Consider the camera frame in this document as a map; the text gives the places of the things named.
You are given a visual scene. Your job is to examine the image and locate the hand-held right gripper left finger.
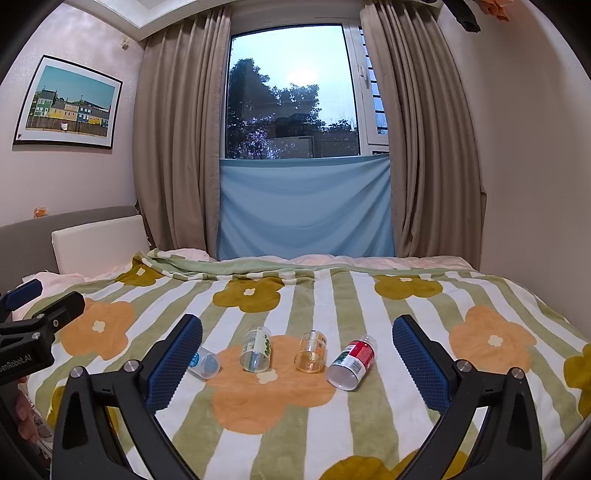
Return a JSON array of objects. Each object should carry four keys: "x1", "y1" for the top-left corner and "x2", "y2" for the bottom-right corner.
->
[{"x1": 52, "y1": 314, "x2": 204, "y2": 480}]

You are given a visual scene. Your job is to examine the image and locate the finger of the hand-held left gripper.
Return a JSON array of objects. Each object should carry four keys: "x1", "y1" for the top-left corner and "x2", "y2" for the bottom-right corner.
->
[
  {"x1": 0, "y1": 279, "x2": 44, "y2": 320},
  {"x1": 0, "y1": 291, "x2": 87, "y2": 343}
]

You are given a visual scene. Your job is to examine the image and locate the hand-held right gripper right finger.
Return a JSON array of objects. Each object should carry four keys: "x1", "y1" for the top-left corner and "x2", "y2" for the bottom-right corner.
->
[{"x1": 392, "y1": 314, "x2": 543, "y2": 480}]

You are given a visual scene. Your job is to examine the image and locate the cup with red label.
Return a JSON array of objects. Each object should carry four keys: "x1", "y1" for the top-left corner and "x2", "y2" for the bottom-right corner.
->
[{"x1": 327, "y1": 335, "x2": 379, "y2": 391}]

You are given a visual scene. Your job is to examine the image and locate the person's left hand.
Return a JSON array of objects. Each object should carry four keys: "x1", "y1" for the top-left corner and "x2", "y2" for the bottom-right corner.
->
[{"x1": 14, "y1": 396, "x2": 36, "y2": 441}]

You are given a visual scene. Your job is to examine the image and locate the small blue-label bottle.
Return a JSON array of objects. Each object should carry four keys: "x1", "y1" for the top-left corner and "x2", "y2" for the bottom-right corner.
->
[{"x1": 187, "y1": 347, "x2": 222, "y2": 380}]

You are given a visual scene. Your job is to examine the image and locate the grey bed headboard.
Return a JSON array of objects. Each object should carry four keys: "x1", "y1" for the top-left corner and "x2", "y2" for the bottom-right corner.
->
[{"x1": 0, "y1": 205, "x2": 145, "y2": 296}]

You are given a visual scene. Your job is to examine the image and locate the white cushion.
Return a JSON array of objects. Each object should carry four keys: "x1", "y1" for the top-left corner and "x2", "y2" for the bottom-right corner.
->
[{"x1": 51, "y1": 215, "x2": 152, "y2": 277}]

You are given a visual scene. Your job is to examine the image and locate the floral striped blanket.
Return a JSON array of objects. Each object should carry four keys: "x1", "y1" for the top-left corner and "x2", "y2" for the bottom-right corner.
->
[{"x1": 25, "y1": 249, "x2": 591, "y2": 480}]

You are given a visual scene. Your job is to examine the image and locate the light blue cloth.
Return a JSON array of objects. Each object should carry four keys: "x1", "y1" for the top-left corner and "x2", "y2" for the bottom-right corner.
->
[{"x1": 216, "y1": 154, "x2": 397, "y2": 261}]

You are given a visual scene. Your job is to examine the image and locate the framed picture of houses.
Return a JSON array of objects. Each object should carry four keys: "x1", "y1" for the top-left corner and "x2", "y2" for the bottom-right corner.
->
[{"x1": 12, "y1": 55, "x2": 124, "y2": 150}]

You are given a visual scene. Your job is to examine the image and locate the beige curtain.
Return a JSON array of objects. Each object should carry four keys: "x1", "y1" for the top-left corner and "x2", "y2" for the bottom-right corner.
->
[
  {"x1": 132, "y1": 6, "x2": 232, "y2": 257},
  {"x1": 359, "y1": 2, "x2": 486, "y2": 259}
]

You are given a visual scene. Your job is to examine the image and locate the window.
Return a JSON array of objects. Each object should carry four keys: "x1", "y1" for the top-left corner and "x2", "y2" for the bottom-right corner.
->
[{"x1": 225, "y1": 18, "x2": 391, "y2": 161}]

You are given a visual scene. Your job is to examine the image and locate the orange artificial flower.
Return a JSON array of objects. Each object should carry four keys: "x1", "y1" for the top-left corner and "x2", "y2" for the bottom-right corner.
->
[{"x1": 478, "y1": 0, "x2": 513, "y2": 23}]

